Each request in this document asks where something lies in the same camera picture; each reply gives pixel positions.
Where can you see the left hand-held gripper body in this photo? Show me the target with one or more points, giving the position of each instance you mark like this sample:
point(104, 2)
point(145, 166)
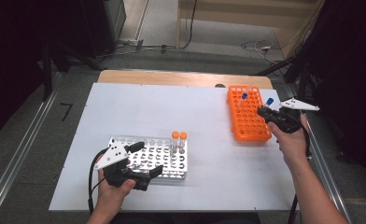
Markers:
point(111, 157)

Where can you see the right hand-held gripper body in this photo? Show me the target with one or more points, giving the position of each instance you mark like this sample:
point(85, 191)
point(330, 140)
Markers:
point(287, 119)

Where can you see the blue-capped clear test tube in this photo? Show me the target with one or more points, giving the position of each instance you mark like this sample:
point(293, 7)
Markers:
point(269, 101)
point(244, 95)

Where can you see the silver metal tube rack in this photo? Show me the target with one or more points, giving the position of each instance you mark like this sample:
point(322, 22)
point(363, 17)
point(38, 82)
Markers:
point(168, 161)

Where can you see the orange plastic tube rack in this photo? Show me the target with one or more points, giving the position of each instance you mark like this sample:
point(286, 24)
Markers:
point(246, 126)

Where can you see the person's right hand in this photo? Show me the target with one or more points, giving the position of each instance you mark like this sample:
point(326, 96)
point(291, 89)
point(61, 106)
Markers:
point(293, 144)

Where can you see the person's left hand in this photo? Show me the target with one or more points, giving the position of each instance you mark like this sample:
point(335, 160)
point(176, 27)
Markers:
point(114, 197)

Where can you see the black stand with legs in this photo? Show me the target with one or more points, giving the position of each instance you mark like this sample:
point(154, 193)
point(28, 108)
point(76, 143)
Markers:
point(47, 71)
point(302, 81)

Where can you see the person's dark clothing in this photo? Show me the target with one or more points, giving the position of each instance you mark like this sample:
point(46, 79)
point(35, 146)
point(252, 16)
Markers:
point(184, 218)

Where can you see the dark table grommet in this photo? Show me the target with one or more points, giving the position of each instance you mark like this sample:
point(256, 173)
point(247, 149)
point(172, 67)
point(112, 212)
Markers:
point(220, 85)

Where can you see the grey power strip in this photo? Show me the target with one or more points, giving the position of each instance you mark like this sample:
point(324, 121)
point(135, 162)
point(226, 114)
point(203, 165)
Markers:
point(129, 43)

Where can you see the dark cabinet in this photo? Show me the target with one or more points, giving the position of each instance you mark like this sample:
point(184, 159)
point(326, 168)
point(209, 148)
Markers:
point(105, 25)

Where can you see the metal floor rail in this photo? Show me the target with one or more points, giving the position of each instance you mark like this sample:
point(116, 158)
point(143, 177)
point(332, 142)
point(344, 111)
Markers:
point(324, 177)
point(19, 155)

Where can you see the light wooden frame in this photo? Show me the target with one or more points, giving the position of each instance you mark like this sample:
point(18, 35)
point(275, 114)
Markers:
point(234, 15)

